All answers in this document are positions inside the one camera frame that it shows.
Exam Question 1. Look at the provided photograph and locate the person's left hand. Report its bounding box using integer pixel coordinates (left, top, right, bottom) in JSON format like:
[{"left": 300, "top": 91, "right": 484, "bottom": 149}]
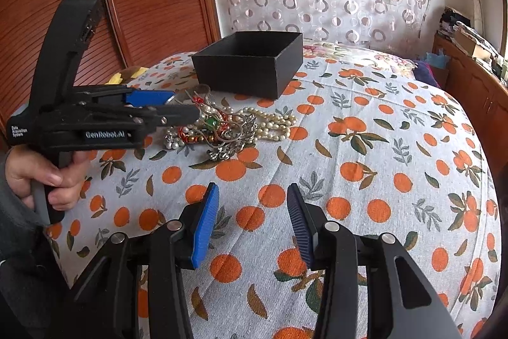
[{"left": 4, "top": 146, "right": 90, "bottom": 211}]

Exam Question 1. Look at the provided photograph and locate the purple blanket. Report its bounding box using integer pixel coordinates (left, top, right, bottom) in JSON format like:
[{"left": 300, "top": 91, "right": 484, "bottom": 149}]
[{"left": 412, "top": 60, "right": 440, "bottom": 89}]

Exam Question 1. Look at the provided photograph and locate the dark left sleeve forearm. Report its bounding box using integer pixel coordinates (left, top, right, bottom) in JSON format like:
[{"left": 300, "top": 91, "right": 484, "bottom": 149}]
[{"left": 1, "top": 152, "right": 42, "bottom": 260}]

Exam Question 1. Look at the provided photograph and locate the wooden side cabinet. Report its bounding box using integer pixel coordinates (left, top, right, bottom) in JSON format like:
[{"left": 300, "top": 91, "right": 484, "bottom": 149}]
[{"left": 432, "top": 34, "right": 508, "bottom": 178}]

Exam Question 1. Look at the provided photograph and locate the green stone pendant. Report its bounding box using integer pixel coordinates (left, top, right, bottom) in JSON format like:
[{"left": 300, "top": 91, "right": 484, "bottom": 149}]
[{"left": 205, "top": 116, "right": 220, "bottom": 131}]

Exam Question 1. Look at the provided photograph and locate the black jewelry box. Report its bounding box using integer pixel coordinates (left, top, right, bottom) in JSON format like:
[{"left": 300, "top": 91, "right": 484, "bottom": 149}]
[{"left": 192, "top": 31, "right": 303, "bottom": 100}]

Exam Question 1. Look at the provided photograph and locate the clutter pile on cabinet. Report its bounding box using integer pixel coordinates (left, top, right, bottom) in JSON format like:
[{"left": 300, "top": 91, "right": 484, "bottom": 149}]
[{"left": 438, "top": 7, "right": 507, "bottom": 86}]

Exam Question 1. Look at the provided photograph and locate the yellow plush toy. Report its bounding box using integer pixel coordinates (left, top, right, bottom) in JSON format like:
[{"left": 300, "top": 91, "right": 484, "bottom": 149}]
[{"left": 106, "top": 66, "right": 147, "bottom": 85}]

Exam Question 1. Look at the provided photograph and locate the silver chain bracelet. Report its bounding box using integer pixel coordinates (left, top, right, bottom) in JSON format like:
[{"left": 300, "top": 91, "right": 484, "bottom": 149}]
[{"left": 206, "top": 112, "right": 259, "bottom": 162}]

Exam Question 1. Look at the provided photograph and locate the white pearl necklace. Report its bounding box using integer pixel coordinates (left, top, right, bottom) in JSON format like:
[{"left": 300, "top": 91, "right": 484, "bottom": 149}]
[{"left": 164, "top": 101, "right": 298, "bottom": 150}]

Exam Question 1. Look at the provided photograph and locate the orange print bed sheet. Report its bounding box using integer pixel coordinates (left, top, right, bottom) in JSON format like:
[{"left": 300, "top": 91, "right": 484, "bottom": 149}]
[{"left": 11, "top": 44, "right": 502, "bottom": 339}]

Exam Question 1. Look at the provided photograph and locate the teal tissue paper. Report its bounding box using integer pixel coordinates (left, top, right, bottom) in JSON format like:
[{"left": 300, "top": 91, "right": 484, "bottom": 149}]
[{"left": 424, "top": 49, "right": 450, "bottom": 70}]

